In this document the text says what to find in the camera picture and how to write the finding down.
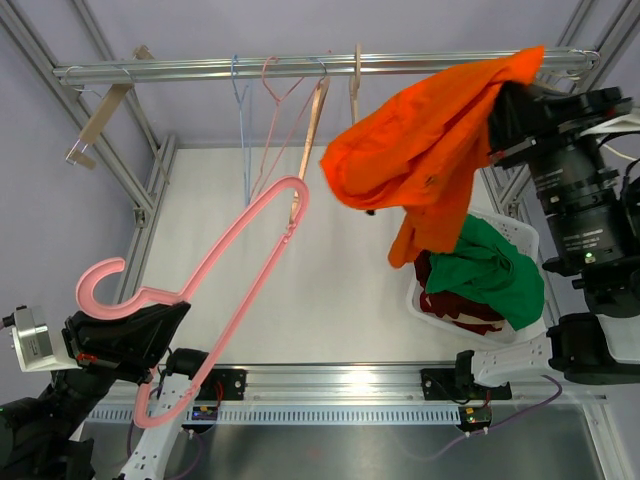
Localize wooden clip hanger right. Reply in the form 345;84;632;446
534;48;601;93

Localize aluminium frame posts left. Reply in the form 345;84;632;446
1;1;177;319

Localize blue wire hanger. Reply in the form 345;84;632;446
230;55;253;206

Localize orange t shirt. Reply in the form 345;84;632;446
320;46;545;268

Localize green t shirt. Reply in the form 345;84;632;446
425;215;545;331

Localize wooden hanger with metal hook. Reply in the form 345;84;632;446
287;58;332;226

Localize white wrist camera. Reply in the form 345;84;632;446
580;107;639;161
1;306;79;373

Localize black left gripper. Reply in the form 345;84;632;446
40;296;190;445

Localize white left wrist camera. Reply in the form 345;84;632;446
1;306;79;373

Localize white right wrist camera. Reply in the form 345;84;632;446
580;107;639;161

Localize metal clothes rail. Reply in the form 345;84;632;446
52;47;601;84

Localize white plastic laundry basket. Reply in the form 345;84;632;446
406;208;546;349

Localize white slotted cable duct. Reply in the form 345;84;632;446
87;404;461;426

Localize dark maroon t shirt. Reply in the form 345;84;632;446
414;251;505;335

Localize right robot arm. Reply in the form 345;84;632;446
452;83;639;397

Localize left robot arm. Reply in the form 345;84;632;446
1;301;215;479

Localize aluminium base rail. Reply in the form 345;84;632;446
94;363;609;404

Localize pink plastic hanger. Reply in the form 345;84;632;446
74;174;311;430

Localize aluminium frame posts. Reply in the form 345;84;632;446
481;1;639;220
1;1;177;319

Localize aluminium frame posts right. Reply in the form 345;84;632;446
481;1;639;220

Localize wooden clip hanger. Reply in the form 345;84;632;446
65;65;159;170
534;48;601;93

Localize pink wire hanger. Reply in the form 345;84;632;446
249;55;313;201

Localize wooden clip hanger left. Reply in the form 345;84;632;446
65;65;159;170

